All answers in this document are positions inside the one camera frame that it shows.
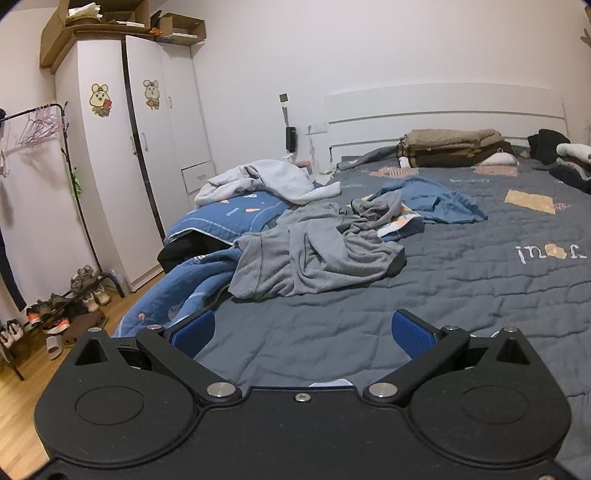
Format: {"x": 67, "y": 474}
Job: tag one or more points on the grey sweatshirt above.
{"x": 300, "y": 258}

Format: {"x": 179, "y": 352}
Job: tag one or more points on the light grey hoodie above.
{"x": 258, "y": 180}

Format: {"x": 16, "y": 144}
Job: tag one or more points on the white headboard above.
{"x": 438, "y": 106}

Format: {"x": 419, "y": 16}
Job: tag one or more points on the blue quilted blanket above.
{"x": 221, "y": 212}

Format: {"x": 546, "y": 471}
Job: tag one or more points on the row of shoes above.
{"x": 55, "y": 314}

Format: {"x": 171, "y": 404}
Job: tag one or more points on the white wall socket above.
{"x": 316, "y": 129}

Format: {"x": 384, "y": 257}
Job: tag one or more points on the grey quilted bedspread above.
{"x": 461, "y": 286}

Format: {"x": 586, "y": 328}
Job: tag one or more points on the dark cloth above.
{"x": 184, "y": 249}

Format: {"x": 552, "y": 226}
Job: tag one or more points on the bunch of pink hangers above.
{"x": 39, "y": 129}

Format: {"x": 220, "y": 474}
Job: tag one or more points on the folded khaki blanket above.
{"x": 452, "y": 147}

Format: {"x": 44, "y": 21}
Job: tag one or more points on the black wall-mounted device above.
{"x": 291, "y": 138}

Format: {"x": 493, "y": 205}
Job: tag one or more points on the mouse sticker with red card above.
{"x": 100, "y": 99}

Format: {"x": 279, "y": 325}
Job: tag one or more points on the small cardboard box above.
{"x": 184, "y": 25}

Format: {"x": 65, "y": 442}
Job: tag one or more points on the orange patterned cloth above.
{"x": 399, "y": 226}

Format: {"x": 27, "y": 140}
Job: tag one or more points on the white wardrobe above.
{"x": 115, "y": 184}

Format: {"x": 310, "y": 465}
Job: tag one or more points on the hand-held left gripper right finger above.
{"x": 411, "y": 332}

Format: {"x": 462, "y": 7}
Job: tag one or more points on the blue shirt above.
{"x": 438, "y": 198}

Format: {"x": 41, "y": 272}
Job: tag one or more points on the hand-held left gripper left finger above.
{"x": 194, "y": 332}

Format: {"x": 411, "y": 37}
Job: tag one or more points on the mouse sticker with bow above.
{"x": 151, "y": 94}

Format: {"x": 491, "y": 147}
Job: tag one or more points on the black clothes rack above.
{"x": 27, "y": 112}

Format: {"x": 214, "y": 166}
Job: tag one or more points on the black shoe rack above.
{"x": 119, "y": 286}

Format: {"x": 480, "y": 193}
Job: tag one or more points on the pile of black and white clothes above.
{"x": 549, "y": 143}

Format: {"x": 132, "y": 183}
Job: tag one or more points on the small white cloth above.
{"x": 501, "y": 158}

